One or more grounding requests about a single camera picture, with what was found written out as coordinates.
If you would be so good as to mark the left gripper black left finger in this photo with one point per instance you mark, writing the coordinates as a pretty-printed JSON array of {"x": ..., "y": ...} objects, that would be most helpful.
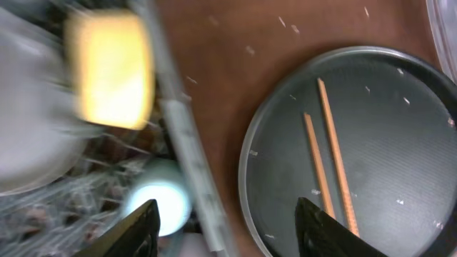
[{"x": 135, "y": 235}]

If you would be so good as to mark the yellow bowl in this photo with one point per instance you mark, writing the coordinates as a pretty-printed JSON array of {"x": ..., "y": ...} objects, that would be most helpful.
[{"x": 112, "y": 67}]

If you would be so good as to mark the white round plate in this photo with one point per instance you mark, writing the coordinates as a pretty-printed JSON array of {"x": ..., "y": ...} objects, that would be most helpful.
[{"x": 41, "y": 135}]

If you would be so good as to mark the light blue plastic cup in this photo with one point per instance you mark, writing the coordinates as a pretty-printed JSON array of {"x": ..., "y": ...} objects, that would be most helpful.
[{"x": 162, "y": 181}]

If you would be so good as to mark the clear plastic waste bin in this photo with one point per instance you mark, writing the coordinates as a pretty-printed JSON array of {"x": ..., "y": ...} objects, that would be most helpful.
[{"x": 443, "y": 23}]

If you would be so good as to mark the wooden chopstick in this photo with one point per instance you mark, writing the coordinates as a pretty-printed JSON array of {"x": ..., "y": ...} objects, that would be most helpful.
[
  {"x": 338, "y": 161},
  {"x": 321, "y": 175}
]

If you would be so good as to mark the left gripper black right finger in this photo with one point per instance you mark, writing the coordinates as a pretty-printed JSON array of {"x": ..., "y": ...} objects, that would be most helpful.
[{"x": 319, "y": 235}]

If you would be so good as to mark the round black tray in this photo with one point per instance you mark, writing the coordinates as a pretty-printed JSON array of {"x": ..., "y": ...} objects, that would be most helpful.
[{"x": 395, "y": 119}]

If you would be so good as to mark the grey dishwasher rack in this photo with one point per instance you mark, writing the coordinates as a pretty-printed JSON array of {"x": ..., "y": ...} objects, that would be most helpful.
[{"x": 68, "y": 214}]

